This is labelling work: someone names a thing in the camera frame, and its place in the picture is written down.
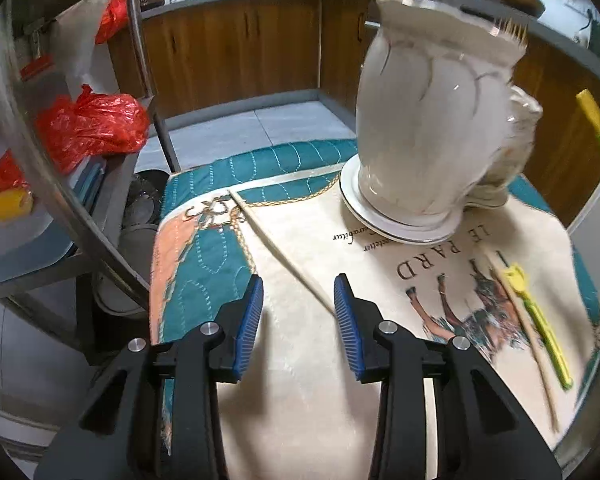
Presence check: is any yellow plastic utensil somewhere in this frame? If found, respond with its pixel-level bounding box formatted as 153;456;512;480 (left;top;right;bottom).
577;89;600;144
504;264;573;390

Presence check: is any patterned quilted table mat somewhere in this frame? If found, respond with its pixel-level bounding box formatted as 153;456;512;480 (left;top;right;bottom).
150;140;600;479

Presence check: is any yellow container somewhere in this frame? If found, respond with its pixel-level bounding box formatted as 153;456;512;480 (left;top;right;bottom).
0;188;34;222

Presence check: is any stainless steel shelf rack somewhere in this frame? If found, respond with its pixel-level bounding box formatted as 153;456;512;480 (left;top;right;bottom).
0;0;180;309

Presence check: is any white ceramic double utensil holder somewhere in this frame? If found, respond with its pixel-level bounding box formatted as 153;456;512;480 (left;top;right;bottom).
339;0;543;245

